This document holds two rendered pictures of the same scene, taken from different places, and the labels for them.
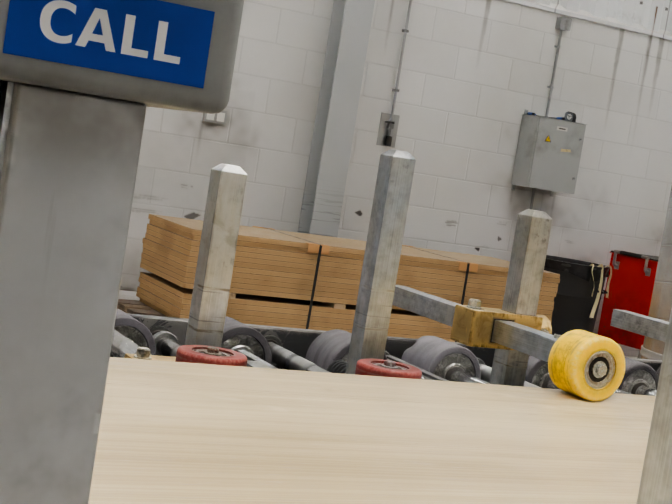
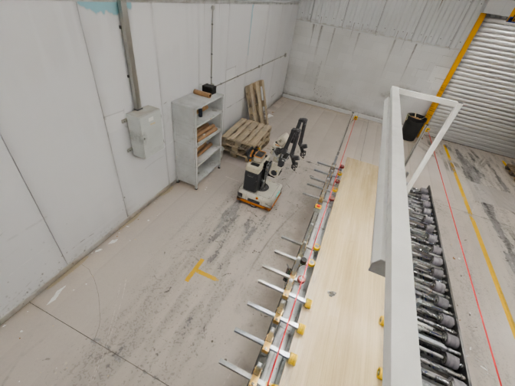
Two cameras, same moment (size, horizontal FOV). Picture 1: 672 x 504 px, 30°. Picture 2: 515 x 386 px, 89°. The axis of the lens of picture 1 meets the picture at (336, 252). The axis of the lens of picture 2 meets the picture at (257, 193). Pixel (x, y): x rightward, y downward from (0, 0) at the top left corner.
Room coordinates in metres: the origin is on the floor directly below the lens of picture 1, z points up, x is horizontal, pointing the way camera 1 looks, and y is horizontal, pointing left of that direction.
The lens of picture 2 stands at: (1.49, -2.14, 3.13)
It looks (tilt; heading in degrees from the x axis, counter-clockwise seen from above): 38 degrees down; 134
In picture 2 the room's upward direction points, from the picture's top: 9 degrees clockwise
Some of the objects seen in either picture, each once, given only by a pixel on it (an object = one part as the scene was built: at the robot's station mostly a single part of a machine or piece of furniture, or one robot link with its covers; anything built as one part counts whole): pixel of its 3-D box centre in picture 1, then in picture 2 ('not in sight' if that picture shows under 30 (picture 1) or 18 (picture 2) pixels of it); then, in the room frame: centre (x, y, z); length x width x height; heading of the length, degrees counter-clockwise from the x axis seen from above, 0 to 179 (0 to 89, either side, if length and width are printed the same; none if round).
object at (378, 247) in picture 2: not in sight; (389, 145); (0.87, -0.22, 2.34); 2.40 x 0.12 x 0.08; 117
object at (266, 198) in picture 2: not in sight; (260, 191); (-1.16, 0.67, 0.16); 0.67 x 0.64 x 0.25; 27
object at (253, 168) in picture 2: not in sight; (258, 171); (-1.24, 0.63, 0.59); 0.55 x 0.34 x 0.83; 117
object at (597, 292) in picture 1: (560, 310); not in sight; (8.48, -1.57, 0.36); 0.58 x 0.56 x 0.72; 27
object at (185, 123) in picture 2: not in sight; (199, 139); (-2.36, 0.11, 0.78); 0.90 x 0.45 x 1.55; 117
